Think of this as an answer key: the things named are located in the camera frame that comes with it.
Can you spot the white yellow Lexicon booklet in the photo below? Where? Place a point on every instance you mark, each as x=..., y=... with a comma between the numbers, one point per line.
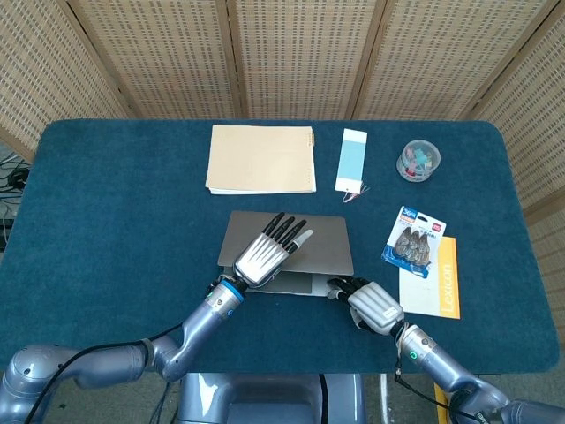
x=450, y=282

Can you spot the white blue bookmark with tassel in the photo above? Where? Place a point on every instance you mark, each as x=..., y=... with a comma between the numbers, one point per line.
x=351, y=159

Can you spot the blue felt table cloth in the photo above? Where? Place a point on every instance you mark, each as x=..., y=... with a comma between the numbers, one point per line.
x=110, y=221

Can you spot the clear plastic jar of clips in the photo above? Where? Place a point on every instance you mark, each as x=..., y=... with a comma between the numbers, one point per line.
x=418, y=161

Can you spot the grey laptop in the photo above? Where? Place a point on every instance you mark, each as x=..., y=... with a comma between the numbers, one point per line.
x=322, y=252

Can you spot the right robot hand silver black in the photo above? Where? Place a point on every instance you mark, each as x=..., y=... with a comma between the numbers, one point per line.
x=375, y=305

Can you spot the white table leg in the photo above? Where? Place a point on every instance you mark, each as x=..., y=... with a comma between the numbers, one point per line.
x=383, y=397

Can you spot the binder clip blister pack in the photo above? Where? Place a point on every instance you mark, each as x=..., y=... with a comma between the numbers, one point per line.
x=412, y=247

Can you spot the beige paper notebook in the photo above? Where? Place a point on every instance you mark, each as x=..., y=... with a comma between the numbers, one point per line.
x=260, y=159

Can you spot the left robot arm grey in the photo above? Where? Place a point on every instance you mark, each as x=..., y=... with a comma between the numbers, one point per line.
x=132, y=358

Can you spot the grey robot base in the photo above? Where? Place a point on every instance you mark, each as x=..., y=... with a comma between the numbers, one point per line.
x=269, y=397

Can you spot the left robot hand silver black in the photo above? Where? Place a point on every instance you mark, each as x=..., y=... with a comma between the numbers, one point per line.
x=260, y=260

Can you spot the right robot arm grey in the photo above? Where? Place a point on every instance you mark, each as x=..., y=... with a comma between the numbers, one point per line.
x=459, y=375

